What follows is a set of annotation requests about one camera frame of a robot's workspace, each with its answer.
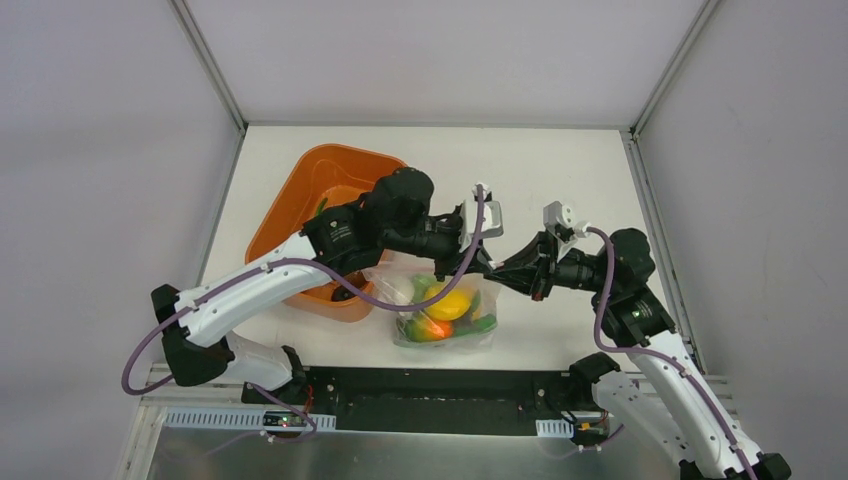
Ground dark avocado fruit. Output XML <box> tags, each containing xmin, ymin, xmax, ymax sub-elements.
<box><xmin>331</xmin><ymin>286</ymin><xmax>356</xmax><ymax>303</ymax></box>

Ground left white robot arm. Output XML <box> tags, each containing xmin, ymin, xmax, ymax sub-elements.
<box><xmin>151</xmin><ymin>167</ymin><xmax>503</xmax><ymax>405</ymax></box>

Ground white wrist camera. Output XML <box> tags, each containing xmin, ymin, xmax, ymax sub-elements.
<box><xmin>543</xmin><ymin>201</ymin><xmax>591</xmax><ymax>260</ymax></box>
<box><xmin>460</xmin><ymin>183</ymin><xmax>504</xmax><ymax>248</ymax></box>

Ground clear zip top bag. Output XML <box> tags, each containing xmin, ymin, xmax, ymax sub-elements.
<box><xmin>364</xmin><ymin>256</ymin><xmax>501</xmax><ymax>352</ymax></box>

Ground orange plastic basket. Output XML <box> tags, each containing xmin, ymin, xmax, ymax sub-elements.
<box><xmin>245</xmin><ymin>144</ymin><xmax>406</xmax><ymax>323</ymax></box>

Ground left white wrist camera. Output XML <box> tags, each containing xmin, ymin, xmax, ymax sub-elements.
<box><xmin>460</xmin><ymin>183</ymin><xmax>504</xmax><ymax>248</ymax></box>

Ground green lime fruit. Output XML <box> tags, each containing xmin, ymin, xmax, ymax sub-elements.
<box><xmin>410</xmin><ymin>274</ymin><xmax>438</xmax><ymax>304</ymax></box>

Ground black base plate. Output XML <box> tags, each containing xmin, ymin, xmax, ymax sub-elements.
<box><xmin>272</xmin><ymin>366</ymin><xmax>612</xmax><ymax>440</ymax></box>

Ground small orange tangerine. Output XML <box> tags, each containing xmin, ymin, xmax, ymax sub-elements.
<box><xmin>410</xmin><ymin>318</ymin><xmax>454</xmax><ymax>343</ymax></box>

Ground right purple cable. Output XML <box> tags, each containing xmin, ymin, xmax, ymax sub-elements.
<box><xmin>533</xmin><ymin>225</ymin><xmax>760</xmax><ymax>480</ymax></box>

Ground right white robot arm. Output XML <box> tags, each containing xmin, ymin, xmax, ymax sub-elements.
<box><xmin>485</xmin><ymin>227</ymin><xmax>792</xmax><ymax>479</ymax></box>

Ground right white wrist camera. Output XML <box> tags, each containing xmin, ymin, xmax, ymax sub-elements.
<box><xmin>543</xmin><ymin>201</ymin><xmax>591</xmax><ymax>260</ymax></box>

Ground white mushroom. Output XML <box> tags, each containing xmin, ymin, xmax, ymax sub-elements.
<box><xmin>386</xmin><ymin>277</ymin><xmax>416</xmax><ymax>306</ymax></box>

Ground yellow lemon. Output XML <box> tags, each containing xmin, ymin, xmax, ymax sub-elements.
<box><xmin>424</xmin><ymin>289</ymin><xmax>473</xmax><ymax>321</ymax></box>

